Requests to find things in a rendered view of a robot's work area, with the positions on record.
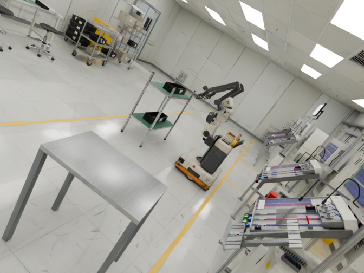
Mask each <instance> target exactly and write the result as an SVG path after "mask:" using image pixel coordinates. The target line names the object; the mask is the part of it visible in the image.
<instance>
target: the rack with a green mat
mask: <svg viewBox="0 0 364 273"><path fill-rule="evenodd" d="M154 74H155V72H152V74H151V75H150V77H149V79H148V81H147V83H146V85H145V87H144V88H143V90H142V92H141V94H140V96H139V98H138V100H137V101H136V103H135V105H134V107H133V109H132V111H131V113H130V114H129V116H128V118H127V120H126V122H125V124H124V126H123V127H122V129H121V132H123V131H124V129H125V127H126V125H127V123H128V122H129V120H130V118H131V117H133V118H134V119H136V121H138V122H139V123H140V124H142V125H143V126H144V127H145V128H147V129H148V130H149V131H148V132H147V134H146V136H145V137H144V139H143V141H142V143H141V144H140V146H139V147H140V148H142V146H143V144H144V142H145V141H146V139H147V137H148V135H149V134H150V132H151V131H156V130H159V129H164V128H170V127H171V129H170V130H169V132H168V133H167V135H166V136H165V138H164V140H166V139H167V137H168V135H169V134H170V132H171V130H172V129H173V127H174V126H175V124H176V123H177V121H178V119H179V118H180V116H181V115H182V113H183V111H184V110H185V108H186V106H187V105H188V104H189V102H190V100H191V99H192V97H193V96H194V94H195V92H196V91H195V90H194V92H193V93H192V95H191V96H190V97H189V96H187V95H186V94H184V95H180V94H173V93H174V91H175V90H176V87H174V88H173V90H172V91H171V93H169V92H168V91H166V90H165V89H163V86H164V83H160V82H154V81H151V79H152V77H153V75H154ZM149 84H151V85H152V86H153V87H154V88H156V89H157V90H159V91H160V92H162V93H163V94H164V95H166V96H165V98H164V100H163V101H162V103H161V105H160V107H159V108H158V110H157V112H159V111H160V112H159V114H158V116H157V117H156V119H155V121H154V122H153V123H148V122H147V121H146V120H144V119H143V116H144V114H145V113H133V112H134V110H135V109H136V107H137V105H138V103H139V101H140V99H141V98H142V96H143V94H144V92H145V90H146V88H147V86H148V85H149ZM167 97H168V98H167ZM166 99H167V100H166ZM170 99H183V100H188V101H187V103H186V105H185V106H184V108H183V109H182V111H181V112H180V114H179V116H178V117H177V119H176V121H175V122H174V124H172V123H171V122H169V121H168V120H167V119H166V121H165V122H157V120H158V119H159V117H160V115H161V114H162V112H163V110H164V108H165V107H166V105H167V103H168V102H169V100H170ZM165 100H166V102H165ZM164 102H165V103H164ZM163 104H164V105H163ZM162 105H163V107H162ZM161 107H162V109H161ZM160 109H161V110H160Z"/></svg>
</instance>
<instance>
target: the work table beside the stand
mask: <svg viewBox="0 0 364 273"><path fill-rule="evenodd" d="M48 155H49V156H50V157H51V158H52V159H54V160H55V161H56V162H57V163H59V164H60V165H61V166H62V167H64V168H65V169H66V170H67V171H69V173H68V175H67V177H66V179H65V181H64V183H63V185H62V187H61V189H60V191H59V193H58V195H57V197H56V199H55V201H54V203H53V206H52V208H51V209H52V210H53V211H56V210H58V209H59V207H60V205H61V203H62V201H63V199H64V197H65V195H66V193H67V191H68V189H69V187H70V185H71V183H72V181H73V179H74V177H77V179H79V180H80V181H82V182H83V183H84V184H85V185H87V186H88V187H89V188H90V189H92V190H93V191H94V192H95V193H97V194H98V195H99V196H100V197H102V198H103V199H104V200H105V201H107V202H108V203H110V204H111V205H112V206H113V207H114V208H116V209H117V210H118V211H120V212H121V213H122V214H123V215H124V216H126V217H127V218H128V219H130V220H131V222H130V223H129V225H128V226H127V227H126V229H125V231H124V232H123V234H122V235H121V237H120V238H119V240H118V241H117V243H116V244H115V246H114V248H113V249H112V251H111V252H110V254H109V255H108V257H107V258H106V260H105V261H104V263H103V264H102V266H101V268H100V269H99V270H98V272H97V273H106V271H107V270H108V268H109V267H110V265H111V264H112V263H113V261H115V262H117V261H118V260H119V258H120V257H121V256H122V254H123V253H124V251H125V250H126V248H127V247H128V246H129V244H130V242H131V241H132V239H133V238H134V237H135V235H136V234H137V232H138V231H139V229H140V228H141V227H142V225H143V223H144V222H145V220H146V219H147V218H148V216H149V215H150V213H151V212H152V210H153V209H154V208H155V206H156V205H157V203H158V201H159V200H160V199H161V197H162V196H163V194H164V193H165V191H166V190H167V189H168V187H167V186H166V185H164V184H163V183H162V182H160V181H159V180H158V179H156V178H155V177H154V176H152V175H151V174H149V173H148V172H147V171H145V170H144V169H143V168H142V167H140V166H139V165H138V164H136V163H135V162H134V161H132V160H131V159H130V158H128V157H127V156H125V155H124V154H123V153H121V152H120V151H119V150H118V149H116V148H115V147H114V146H112V145H111V144H110V143H108V142H107V141H106V140H104V139H103V138H102V137H100V136H99V135H97V134H96V133H95V132H93V131H89V132H85V133H81V134H77V135H73V136H69V137H66V138H62V139H58V140H54V141H51V142H46V143H43V144H41V145H40V147H39V149H38V152H37V154H36V157H35V159H34V162H33V164H32V166H31V169H30V171H29V174H28V176H27V178H26V181H25V183H24V185H23V188H22V190H21V193H20V195H19V198H18V200H17V203H16V205H15V207H14V210H13V212H12V214H11V217H10V219H9V222H8V224H7V226H6V229H5V231H4V233H3V236H2V240H4V241H5V242H7V241H8V240H10V239H11V238H12V236H13V234H14V232H15V229H16V227H17V224H18V222H19V220H20V217H21V215H22V213H23V211H24V208H25V206H26V204H27V202H28V199H29V197H30V195H31V192H32V190H33V188H34V186H35V183H36V181H37V178H38V176H39V174H40V172H41V169H42V167H43V165H44V162H45V160H46V158H47V156H48Z"/></svg>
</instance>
